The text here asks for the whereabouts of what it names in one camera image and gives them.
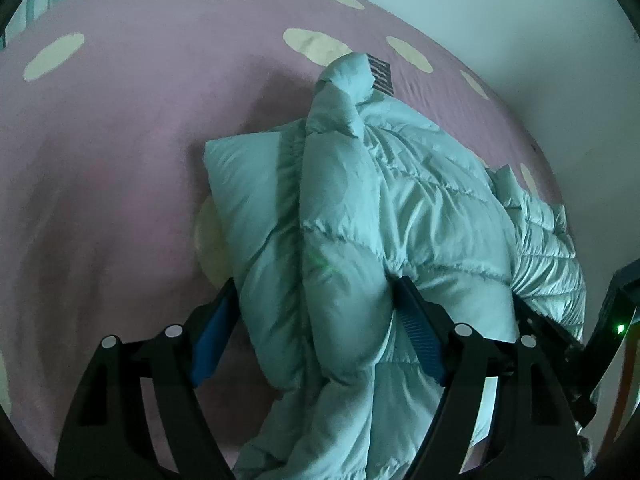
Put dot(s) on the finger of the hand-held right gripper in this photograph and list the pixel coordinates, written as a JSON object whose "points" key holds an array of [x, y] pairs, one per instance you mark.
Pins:
{"points": [[547, 327]]}

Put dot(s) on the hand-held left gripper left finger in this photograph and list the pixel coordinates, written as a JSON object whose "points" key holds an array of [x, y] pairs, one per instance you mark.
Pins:
{"points": [[215, 342]]}

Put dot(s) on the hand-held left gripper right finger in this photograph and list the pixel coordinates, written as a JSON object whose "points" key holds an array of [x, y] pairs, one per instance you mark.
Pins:
{"points": [[420, 335]]}

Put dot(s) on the light blue puffer jacket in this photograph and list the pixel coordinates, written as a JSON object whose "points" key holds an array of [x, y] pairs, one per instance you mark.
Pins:
{"points": [[360, 220]]}

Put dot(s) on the pink polka dot bed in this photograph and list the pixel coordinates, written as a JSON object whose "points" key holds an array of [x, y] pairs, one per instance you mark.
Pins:
{"points": [[125, 160]]}

